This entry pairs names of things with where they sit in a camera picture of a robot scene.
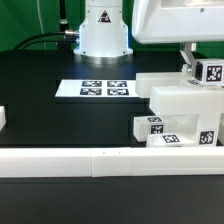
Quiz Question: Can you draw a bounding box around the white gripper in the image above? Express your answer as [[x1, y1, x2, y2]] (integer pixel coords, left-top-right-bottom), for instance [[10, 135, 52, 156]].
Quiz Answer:
[[132, 0, 224, 76]]

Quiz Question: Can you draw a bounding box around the white chair back frame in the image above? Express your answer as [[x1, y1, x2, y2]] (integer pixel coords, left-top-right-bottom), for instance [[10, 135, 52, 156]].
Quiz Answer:
[[135, 72, 224, 116]]

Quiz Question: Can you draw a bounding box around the white chair seat part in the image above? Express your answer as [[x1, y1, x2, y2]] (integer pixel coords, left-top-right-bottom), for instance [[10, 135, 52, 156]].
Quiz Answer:
[[164, 113, 221, 147]]

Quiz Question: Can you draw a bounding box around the small white block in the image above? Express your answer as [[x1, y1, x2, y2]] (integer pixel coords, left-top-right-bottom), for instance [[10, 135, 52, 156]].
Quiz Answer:
[[133, 116, 165, 142]]

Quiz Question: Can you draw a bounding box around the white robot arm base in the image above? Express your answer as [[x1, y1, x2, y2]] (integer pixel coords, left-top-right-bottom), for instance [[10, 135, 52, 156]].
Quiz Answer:
[[74, 0, 133, 65]]

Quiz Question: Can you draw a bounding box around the white front fence wall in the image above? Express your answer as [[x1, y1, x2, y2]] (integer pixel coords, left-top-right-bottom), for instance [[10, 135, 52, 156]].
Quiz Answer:
[[0, 147, 224, 178]]

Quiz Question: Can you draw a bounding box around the white fence wall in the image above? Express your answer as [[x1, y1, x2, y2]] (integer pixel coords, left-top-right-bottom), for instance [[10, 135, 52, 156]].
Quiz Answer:
[[0, 147, 224, 178], [0, 106, 6, 131]]

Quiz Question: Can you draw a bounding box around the black cable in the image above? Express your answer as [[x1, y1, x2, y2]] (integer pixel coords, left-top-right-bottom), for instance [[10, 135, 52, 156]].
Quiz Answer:
[[13, 29, 81, 51]]

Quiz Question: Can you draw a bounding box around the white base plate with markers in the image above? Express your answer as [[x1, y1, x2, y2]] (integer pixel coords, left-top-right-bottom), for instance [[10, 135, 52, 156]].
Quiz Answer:
[[55, 79, 137, 98]]

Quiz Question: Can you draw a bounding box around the white left fence wall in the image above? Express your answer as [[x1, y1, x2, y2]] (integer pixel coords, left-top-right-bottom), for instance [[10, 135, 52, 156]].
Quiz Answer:
[[0, 106, 6, 131]]

